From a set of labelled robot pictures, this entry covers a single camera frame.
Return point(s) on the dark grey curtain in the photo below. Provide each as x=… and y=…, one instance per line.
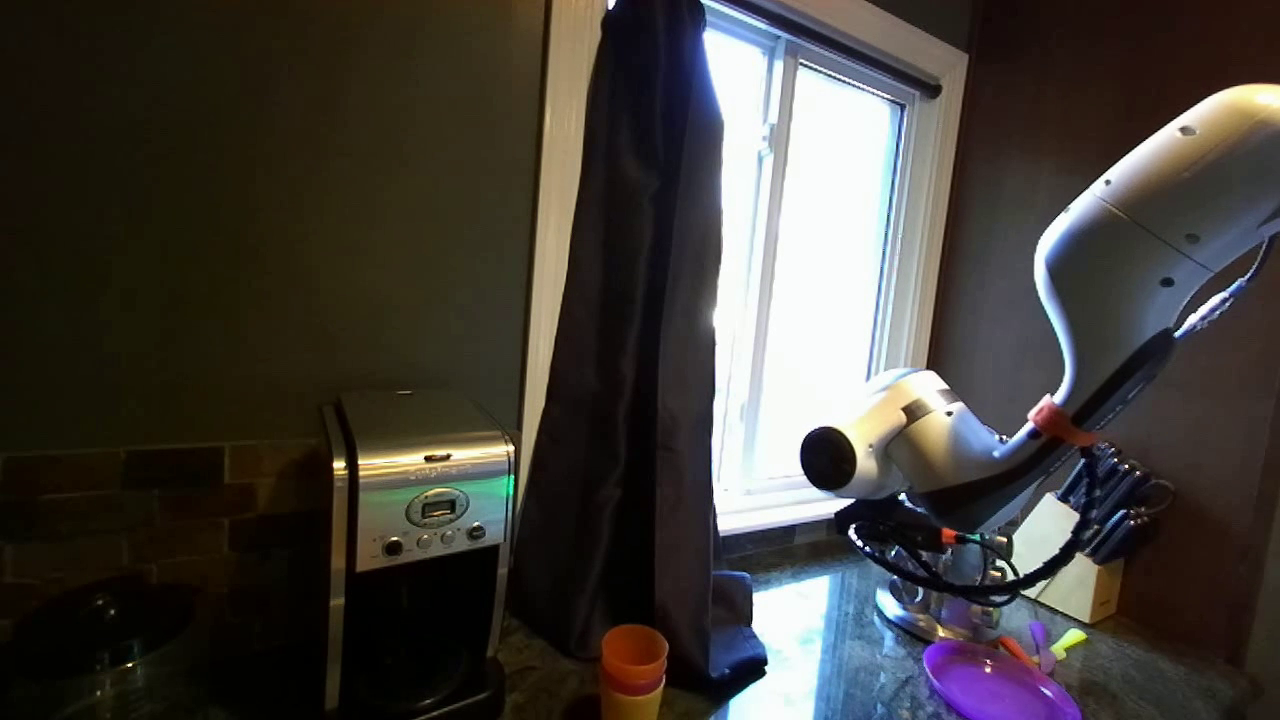
x=624, y=332

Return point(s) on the cream plastic cup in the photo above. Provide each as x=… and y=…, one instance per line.
x=630, y=705

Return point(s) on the purple plastic plate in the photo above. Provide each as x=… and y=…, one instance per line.
x=994, y=681

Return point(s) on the white framed window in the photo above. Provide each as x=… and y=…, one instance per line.
x=827, y=264

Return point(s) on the steel revolving seasoning rack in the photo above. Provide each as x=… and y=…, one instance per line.
x=904, y=618

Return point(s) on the orange plastic cup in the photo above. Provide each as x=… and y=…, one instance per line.
x=635, y=662

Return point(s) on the yellow plastic knife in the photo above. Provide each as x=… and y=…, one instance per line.
x=1065, y=645

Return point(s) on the steel and black coffee maker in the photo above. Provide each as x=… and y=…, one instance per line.
x=422, y=495

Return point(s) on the light wooden knife block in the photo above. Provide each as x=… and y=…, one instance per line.
x=1087, y=591

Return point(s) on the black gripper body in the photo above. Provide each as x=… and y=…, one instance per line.
x=898, y=520

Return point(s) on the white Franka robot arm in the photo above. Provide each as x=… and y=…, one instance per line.
x=1147, y=226

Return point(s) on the purple plastic knife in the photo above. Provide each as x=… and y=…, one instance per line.
x=1037, y=633

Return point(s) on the red plastic knife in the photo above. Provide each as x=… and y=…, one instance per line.
x=1023, y=654

